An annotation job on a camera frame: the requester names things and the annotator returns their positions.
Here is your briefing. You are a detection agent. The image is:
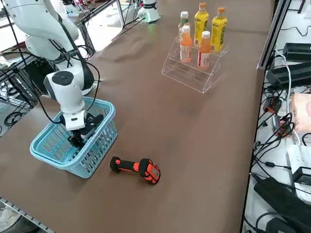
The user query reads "red black connector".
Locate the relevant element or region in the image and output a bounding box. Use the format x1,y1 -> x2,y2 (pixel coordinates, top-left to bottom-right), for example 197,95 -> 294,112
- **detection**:
274,113 -> 295,137

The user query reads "light blue plastic basket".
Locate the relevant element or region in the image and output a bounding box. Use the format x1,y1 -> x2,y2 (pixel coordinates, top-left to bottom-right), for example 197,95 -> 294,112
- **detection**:
29,96 -> 119,180

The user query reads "white power strip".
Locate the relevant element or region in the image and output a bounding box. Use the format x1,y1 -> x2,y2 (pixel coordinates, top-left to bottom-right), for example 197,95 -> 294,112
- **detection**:
287,144 -> 311,171

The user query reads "black metal frame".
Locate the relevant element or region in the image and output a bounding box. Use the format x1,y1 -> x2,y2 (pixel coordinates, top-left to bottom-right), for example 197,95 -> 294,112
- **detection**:
0,48 -> 49,110

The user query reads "black white adapter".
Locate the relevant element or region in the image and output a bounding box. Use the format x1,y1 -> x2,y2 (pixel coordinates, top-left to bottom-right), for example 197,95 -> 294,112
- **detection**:
291,166 -> 311,192

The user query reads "aluminium frame post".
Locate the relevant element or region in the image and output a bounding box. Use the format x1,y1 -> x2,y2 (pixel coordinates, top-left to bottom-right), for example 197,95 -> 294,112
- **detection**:
257,0 -> 292,70

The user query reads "clear acrylic tiered shelf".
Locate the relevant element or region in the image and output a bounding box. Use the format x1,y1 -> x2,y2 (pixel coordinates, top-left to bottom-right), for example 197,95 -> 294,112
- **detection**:
161,35 -> 230,94

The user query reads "pink tissue pack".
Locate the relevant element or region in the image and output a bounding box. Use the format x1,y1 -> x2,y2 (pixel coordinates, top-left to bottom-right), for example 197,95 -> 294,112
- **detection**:
290,93 -> 311,133

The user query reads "black power brick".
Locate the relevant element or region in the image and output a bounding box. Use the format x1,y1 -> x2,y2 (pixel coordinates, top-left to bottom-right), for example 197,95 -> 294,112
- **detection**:
283,43 -> 311,62

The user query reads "orange black plug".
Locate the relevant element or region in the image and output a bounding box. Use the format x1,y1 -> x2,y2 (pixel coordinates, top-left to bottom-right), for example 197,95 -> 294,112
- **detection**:
264,96 -> 283,113

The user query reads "pale yellow drink bottle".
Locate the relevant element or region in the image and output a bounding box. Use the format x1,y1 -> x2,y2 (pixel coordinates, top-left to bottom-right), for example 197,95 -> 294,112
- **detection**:
177,11 -> 191,44

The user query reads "orange juice bottle white cap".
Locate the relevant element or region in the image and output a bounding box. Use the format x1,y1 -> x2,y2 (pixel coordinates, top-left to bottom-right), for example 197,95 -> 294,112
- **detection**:
197,30 -> 212,71
179,25 -> 193,64

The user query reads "yellow label bottle orange cap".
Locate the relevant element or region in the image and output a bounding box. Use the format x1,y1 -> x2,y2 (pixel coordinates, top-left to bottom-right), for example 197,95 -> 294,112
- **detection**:
193,2 -> 210,48
210,6 -> 228,54

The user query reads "long black box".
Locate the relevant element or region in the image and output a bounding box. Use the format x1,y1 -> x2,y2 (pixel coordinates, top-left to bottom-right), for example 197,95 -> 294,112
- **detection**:
265,61 -> 311,90

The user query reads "aluminium table edge rail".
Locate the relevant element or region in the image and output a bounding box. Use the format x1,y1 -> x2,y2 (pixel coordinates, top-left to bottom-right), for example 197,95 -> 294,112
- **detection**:
0,196 -> 51,233

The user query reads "orange black barcode scanner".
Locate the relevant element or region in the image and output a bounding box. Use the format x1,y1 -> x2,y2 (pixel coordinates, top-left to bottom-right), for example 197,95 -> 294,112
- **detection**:
109,156 -> 162,186

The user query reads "white cable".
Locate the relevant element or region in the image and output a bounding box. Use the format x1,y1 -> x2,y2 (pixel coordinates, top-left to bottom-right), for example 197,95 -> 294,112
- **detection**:
275,49 -> 302,147

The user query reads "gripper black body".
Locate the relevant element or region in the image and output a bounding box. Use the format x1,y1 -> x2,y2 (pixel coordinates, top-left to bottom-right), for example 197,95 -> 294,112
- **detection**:
79,113 -> 104,142

